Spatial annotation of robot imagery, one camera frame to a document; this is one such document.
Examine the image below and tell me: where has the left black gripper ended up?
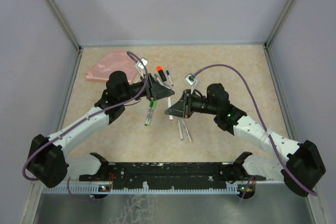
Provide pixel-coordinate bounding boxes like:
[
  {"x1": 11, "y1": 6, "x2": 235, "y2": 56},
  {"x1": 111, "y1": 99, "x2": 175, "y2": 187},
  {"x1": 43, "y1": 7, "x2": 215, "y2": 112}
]
[{"x1": 120, "y1": 73, "x2": 175, "y2": 103}]

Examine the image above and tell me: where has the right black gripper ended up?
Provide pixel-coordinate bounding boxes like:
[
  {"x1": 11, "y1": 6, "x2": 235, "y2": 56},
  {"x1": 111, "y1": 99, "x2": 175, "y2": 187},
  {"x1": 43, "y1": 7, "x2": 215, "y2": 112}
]
[{"x1": 165, "y1": 89, "x2": 218, "y2": 119}]

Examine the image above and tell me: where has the light green capped marker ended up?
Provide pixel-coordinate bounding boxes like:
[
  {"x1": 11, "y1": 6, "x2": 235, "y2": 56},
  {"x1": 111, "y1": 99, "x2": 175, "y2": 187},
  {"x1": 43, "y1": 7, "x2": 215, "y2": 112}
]
[{"x1": 144, "y1": 101, "x2": 154, "y2": 126}]

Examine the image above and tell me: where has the magenta capped marker pen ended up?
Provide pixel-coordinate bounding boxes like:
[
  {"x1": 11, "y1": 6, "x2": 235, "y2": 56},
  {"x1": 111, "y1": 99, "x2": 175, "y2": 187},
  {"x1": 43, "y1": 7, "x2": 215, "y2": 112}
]
[{"x1": 167, "y1": 97, "x2": 173, "y2": 121}]

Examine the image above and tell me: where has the yellow capped marker pen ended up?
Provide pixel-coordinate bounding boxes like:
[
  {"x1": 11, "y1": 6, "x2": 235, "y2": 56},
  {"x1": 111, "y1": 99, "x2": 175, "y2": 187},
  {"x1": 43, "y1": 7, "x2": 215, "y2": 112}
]
[{"x1": 182, "y1": 119, "x2": 193, "y2": 143}]

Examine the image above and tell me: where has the dark green capped marker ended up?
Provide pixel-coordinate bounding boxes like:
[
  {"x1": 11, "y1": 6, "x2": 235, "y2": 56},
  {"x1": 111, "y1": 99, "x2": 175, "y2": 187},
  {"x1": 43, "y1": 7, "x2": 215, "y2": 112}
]
[{"x1": 147, "y1": 101, "x2": 157, "y2": 126}]

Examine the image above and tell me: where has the lavender marker pen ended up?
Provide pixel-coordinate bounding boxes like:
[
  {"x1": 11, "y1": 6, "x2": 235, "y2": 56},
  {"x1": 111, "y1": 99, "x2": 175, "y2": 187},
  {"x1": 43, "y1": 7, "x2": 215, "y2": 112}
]
[{"x1": 177, "y1": 119, "x2": 184, "y2": 141}]

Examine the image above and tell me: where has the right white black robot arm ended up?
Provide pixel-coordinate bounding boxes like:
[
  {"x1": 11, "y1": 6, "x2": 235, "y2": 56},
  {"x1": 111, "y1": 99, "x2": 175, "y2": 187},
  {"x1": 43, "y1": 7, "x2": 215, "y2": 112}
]
[{"x1": 164, "y1": 83, "x2": 326, "y2": 197}]

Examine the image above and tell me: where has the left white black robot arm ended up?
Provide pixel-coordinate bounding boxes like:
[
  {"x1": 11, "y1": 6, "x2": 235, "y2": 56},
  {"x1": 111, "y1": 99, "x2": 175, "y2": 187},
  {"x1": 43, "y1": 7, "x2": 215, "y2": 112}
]
[{"x1": 26, "y1": 71, "x2": 175, "y2": 188}]

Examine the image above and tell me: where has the blue capped marker pen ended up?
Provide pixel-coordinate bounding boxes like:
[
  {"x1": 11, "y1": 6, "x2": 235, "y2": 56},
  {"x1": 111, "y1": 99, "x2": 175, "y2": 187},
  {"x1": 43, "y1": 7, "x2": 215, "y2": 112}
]
[{"x1": 166, "y1": 70, "x2": 174, "y2": 86}]

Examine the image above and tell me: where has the orange capped black highlighter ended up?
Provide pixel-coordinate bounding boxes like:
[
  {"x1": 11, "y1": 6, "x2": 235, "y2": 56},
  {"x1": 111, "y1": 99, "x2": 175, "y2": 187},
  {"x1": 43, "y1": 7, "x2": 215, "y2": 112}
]
[{"x1": 156, "y1": 66, "x2": 167, "y2": 82}]

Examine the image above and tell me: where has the pink plastic bag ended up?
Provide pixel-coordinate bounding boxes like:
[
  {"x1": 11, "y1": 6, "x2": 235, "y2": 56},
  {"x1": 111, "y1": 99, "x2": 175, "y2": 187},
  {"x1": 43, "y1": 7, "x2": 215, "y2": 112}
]
[{"x1": 86, "y1": 50, "x2": 138, "y2": 83}]

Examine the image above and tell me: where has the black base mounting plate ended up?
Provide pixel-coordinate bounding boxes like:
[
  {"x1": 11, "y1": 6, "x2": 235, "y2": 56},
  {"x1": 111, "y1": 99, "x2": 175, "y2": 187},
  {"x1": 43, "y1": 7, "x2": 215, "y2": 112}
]
[{"x1": 78, "y1": 161, "x2": 267, "y2": 190}]

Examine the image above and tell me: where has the purple cable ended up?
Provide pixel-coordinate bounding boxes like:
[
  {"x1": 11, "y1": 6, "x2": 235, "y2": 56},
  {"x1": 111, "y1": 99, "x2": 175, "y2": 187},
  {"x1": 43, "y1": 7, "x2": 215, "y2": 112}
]
[
  {"x1": 241, "y1": 175, "x2": 260, "y2": 200},
  {"x1": 22, "y1": 51, "x2": 148, "y2": 181},
  {"x1": 66, "y1": 176, "x2": 96, "y2": 202},
  {"x1": 193, "y1": 63, "x2": 318, "y2": 196}
]

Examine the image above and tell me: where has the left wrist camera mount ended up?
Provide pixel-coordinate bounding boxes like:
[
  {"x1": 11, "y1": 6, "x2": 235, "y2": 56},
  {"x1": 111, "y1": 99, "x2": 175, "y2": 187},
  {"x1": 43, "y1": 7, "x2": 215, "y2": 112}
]
[{"x1": 134, "y1": 58, "x2": 148, "y2": 79}]

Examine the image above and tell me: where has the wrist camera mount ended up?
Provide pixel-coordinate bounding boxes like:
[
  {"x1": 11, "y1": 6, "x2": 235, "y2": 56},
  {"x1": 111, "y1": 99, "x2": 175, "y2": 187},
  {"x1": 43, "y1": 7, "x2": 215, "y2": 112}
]
[
  {"x1": 185, "y1": 73, "x2": 198, "y2": 93},
  {"x1": 134, "y1": 58, "x2": 148, "y2": 79}
]

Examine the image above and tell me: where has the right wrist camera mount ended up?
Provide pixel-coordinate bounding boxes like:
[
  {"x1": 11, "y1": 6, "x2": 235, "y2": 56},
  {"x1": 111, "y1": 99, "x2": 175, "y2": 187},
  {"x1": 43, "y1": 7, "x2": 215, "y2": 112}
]
[{"x1": 185, "y1": 73, "x2": 198, "y2": 93}]

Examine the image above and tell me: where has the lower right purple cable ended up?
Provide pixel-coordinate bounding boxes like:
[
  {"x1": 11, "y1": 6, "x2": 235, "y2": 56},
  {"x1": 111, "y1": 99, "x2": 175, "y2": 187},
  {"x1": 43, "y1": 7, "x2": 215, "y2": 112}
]
[{"x1": 241, "y1": 175, "x2": 260, "y2": 200}]

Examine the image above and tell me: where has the white slotted cable duct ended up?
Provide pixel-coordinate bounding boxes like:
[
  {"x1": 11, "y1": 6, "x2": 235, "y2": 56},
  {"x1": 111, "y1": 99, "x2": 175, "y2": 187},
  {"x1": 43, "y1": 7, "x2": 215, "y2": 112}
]
[{"x1": 41, "y1": 183, "x2": 253, "y2": 195}]

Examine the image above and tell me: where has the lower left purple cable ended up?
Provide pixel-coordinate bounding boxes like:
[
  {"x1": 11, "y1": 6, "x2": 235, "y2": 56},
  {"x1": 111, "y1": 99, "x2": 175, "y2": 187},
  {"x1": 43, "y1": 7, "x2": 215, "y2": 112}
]
[{"x1": 66, "y1": 176, "x2": 96, "y2": 202}]

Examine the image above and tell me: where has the aluminium frame rail left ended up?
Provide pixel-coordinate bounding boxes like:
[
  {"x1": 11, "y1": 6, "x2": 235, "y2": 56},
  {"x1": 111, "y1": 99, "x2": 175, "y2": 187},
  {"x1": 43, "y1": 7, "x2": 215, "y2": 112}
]
[{"x1": 45, "y1": 0, "x2": 81, "y2": 51}]

